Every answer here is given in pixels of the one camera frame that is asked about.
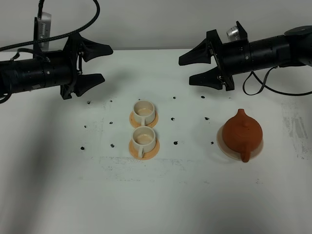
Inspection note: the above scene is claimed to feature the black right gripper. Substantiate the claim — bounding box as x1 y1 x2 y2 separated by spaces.
178 30 234 91

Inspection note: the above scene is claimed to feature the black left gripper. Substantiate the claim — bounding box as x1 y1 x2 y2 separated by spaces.
60 33 113 100

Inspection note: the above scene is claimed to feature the brown clay teapot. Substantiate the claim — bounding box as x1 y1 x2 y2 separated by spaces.
221 109 263 163

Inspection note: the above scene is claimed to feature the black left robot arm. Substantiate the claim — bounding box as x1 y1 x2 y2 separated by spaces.
0 33 113 103

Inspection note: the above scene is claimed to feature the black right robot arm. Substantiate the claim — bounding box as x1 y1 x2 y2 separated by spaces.
178 22 312 91

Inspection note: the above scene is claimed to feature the beige round teapot coaster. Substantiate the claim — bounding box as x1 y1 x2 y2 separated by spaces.
216 125 264 161

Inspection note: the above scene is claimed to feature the far white teacup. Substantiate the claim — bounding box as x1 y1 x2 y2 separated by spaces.
133 100 156 126

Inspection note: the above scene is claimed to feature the white teacup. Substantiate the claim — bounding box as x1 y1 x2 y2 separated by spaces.
133 100 156 126
131 126 156 158

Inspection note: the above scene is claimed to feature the far orange coaster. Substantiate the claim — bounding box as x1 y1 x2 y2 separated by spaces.
129 110 159 129

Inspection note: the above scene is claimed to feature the orange coaster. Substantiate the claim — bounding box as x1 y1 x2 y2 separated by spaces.
129 139 160 160
129 110 159 129

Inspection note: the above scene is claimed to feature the near white teacup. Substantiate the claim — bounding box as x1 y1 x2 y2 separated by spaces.
131 126 156 158

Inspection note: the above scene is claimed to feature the near orange coaster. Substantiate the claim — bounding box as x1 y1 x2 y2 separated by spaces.
129 139 160 160

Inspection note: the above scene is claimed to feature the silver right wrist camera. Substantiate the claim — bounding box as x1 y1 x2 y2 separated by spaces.
226 21 248 42

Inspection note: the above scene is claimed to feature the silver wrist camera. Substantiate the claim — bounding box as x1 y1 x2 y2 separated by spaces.
34 6 52 40
226 21 248 42

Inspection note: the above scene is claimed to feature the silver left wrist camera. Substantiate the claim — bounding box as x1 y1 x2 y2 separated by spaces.
34 6 52 40

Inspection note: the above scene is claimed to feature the black braided left cable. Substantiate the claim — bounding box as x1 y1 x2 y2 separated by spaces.
0 0 101 52

